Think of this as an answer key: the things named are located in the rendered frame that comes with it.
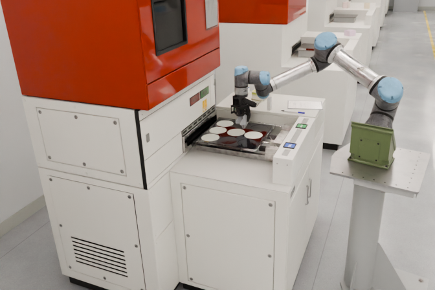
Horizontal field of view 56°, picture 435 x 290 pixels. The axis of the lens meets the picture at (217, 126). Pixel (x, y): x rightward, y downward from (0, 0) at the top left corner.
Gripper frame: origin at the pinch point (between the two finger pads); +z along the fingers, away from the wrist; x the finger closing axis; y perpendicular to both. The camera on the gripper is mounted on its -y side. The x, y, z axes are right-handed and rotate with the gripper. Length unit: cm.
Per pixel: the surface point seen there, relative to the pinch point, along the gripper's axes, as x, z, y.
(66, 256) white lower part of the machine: -50, 68, 98
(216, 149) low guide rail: -0.2, 7.9, 21.7
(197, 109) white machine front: -18.1, -10.7, 19.5
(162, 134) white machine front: -1, -12, 55
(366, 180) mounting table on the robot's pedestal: 73, 10, -10
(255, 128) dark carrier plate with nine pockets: 3.7, 2.0, -5.1
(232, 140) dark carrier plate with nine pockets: 6.6, 2.0, 16.1
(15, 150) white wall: -149, 35, 90
